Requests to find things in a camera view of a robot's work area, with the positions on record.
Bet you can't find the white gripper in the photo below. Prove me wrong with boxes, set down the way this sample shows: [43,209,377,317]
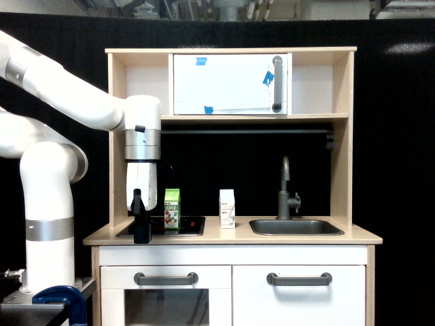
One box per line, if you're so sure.
[126,162,157,245]

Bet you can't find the white carton box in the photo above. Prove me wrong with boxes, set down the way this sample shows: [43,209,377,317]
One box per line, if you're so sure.
[219,189,236,229]

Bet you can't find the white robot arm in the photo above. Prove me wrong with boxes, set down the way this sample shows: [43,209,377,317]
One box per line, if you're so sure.
[1,33,161,294]

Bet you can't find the grey toy sink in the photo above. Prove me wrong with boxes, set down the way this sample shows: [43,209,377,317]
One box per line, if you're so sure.
[249,219,345,236]

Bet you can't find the green juice carton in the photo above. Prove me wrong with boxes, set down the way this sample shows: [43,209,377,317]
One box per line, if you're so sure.
[164,189,181,230]

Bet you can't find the black toy stovetop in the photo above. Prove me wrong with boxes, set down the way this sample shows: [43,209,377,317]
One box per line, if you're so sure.
[116,216,207,238]

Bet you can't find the blue clamp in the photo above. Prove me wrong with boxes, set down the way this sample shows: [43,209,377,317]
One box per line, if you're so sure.
[31,285,88,326]

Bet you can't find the wooden toy kitchen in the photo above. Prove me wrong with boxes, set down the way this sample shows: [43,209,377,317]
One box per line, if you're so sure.
[84,47,382,325]

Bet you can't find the grey toy faucet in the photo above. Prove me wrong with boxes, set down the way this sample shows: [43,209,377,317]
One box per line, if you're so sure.
[276,156,301,220]

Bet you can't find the grey oven door handle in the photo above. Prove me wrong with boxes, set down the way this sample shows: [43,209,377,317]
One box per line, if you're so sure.
[133,272,198,286]

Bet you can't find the black hanging rail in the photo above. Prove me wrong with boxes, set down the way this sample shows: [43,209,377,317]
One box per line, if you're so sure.
[162,129,334,134]

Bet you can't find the grey metal base plate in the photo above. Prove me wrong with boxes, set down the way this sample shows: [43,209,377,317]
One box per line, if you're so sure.
[1,277,97,325]

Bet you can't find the grey cabinet door handle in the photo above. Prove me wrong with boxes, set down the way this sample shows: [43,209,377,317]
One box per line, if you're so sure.
[266,272,332,287]

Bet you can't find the black hooks on rail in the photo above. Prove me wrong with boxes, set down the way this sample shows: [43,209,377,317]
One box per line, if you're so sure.
[326,128,334,151]

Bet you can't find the grey microwave handle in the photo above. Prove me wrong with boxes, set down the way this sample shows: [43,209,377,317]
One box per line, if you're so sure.
[272,56,283,113]

